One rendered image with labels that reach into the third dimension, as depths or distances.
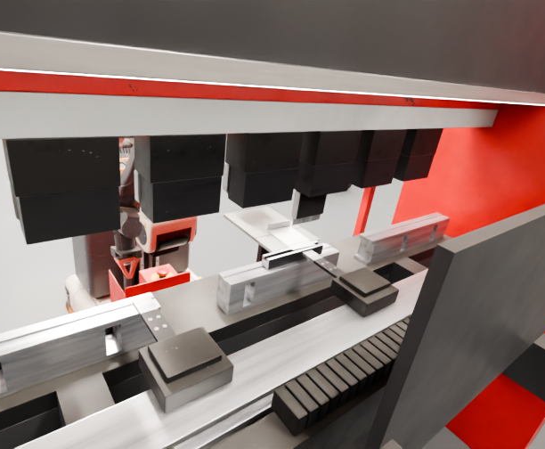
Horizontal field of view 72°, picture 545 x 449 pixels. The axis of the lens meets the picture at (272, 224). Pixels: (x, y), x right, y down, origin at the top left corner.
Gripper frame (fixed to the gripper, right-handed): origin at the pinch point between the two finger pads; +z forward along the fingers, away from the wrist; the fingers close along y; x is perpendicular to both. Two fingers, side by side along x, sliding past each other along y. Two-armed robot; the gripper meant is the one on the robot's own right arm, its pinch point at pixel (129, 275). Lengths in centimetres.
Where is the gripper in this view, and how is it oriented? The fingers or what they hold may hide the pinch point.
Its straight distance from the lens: 126.4
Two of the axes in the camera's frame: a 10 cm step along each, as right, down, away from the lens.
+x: 7.8, -1.7, 6.0
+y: 6.2, 1.7, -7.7
